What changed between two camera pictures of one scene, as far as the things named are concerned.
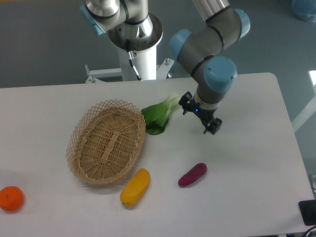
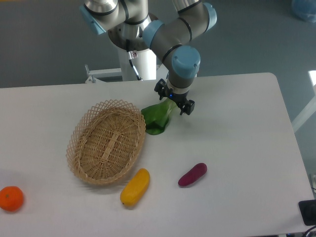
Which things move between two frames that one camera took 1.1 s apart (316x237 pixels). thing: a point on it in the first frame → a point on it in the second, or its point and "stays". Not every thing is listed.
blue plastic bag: (305, 9) stays
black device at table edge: (307, 210) stays
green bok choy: (156, 117) stays
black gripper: (188, 103) → (162, 88)
